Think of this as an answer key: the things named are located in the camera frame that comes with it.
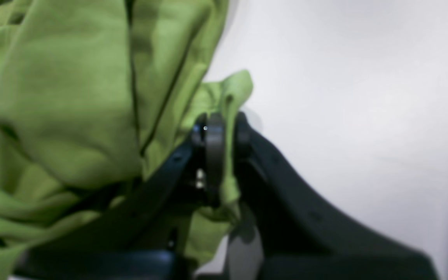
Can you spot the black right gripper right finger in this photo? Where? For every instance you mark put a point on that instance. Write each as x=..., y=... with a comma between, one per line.
x=305, y=237

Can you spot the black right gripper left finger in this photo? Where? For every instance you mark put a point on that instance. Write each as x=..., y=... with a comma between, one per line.
x=143, y=237

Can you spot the green t-shirt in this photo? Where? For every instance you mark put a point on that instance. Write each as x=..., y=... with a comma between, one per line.
x=93, y=95

